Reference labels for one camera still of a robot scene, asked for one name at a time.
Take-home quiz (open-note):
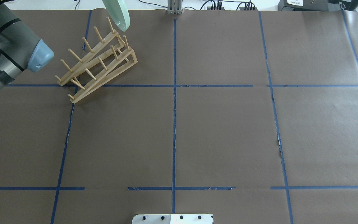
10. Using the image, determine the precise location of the light green plate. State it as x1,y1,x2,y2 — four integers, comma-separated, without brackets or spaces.
102,0,131,32

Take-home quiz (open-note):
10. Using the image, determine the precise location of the black computer box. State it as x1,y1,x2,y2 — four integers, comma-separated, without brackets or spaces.
277,0,344,12

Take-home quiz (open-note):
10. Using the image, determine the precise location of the orange black usb hub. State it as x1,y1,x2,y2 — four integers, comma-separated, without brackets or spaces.
200,0,225,11

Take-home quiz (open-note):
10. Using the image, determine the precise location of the wooden plate rack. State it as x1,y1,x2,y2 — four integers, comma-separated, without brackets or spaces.
55,17,138,104

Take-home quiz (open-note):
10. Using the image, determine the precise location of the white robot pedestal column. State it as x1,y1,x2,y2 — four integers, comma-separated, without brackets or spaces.
132,213,214,224

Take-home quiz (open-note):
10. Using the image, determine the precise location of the aluminium frame post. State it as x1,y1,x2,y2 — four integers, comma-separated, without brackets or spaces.
167,0,183,15

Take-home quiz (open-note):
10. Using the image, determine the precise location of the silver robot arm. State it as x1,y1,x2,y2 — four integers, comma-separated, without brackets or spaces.
0,0,54,90

